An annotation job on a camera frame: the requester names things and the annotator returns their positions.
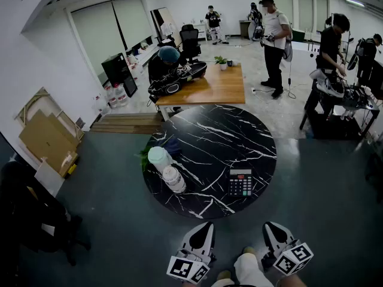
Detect clear water jug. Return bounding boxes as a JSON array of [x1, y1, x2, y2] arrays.
[[104, 86, 118, 109], [114, 83, 129, 107], [93, 93, 110, 116]]

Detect small potted plant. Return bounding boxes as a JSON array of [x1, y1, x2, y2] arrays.
[[214, 55, 229, 71]]

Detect round black marble table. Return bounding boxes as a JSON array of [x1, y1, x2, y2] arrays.
[[142, 104, 278, 220]]

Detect black swivel chair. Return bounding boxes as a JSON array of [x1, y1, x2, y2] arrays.
[[0, 160, 92, 268]]

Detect person's leg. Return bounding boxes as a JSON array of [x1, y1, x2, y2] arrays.
[[210, 269, 236, 287], [233, 246, 275, 287]]

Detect wooden table with white legs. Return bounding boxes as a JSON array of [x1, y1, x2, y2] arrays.
[[155, 63, 247, 122]]

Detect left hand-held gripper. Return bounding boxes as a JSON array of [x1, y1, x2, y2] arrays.
[[166, 221, 217, 285]]

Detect white plastic bottle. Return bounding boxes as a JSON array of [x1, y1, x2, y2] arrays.
[[162, 165, 187, 194]]

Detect white foam board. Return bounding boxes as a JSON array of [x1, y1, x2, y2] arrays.
[[34, 159, 66, 197]]

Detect person's left leg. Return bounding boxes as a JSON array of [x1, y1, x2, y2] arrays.
[[210, 269, 236, 287]]

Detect wooden frame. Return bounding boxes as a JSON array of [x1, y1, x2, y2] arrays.
[[14, 87, 86, 141]]

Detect black office chair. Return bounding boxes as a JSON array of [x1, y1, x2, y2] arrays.
[[179, 24, 202, 63]]

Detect dark blue cloth bag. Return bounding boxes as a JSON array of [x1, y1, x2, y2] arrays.
[[157, 137, 183, 160]]

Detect person's right forearm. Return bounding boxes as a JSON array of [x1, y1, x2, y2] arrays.
[[277, 274, 308, 287]]

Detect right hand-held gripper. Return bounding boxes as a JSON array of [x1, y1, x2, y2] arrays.
[[261, 221, 314, 276]]

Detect white cup with mint lid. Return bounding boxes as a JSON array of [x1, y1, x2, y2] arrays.
[[147, 146, 174, 173]]

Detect black calculator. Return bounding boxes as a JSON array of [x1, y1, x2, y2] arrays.
[[227, 168, 254, 197]]

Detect black box appliance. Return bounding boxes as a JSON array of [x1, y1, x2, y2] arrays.
[[101, 52, 139, 99]]

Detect person's right leg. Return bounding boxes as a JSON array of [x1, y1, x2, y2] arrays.
[[233, 246, 275, 287]]

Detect brown cardboard sheets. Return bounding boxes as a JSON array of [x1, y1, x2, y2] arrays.
[[18, 109, 81, 179]]

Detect stack of wooden planks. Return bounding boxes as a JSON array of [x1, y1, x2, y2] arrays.
[[89, 113, 165, 135]]

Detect black side table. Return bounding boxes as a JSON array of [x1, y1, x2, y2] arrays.
[[299, 79, 381, 141]]

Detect leaning white board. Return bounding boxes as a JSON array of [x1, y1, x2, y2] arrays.
[[150, 7, 184, 48]]

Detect green leafy plant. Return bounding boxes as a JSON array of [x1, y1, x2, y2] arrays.
[[135, 135, 176, 173]]

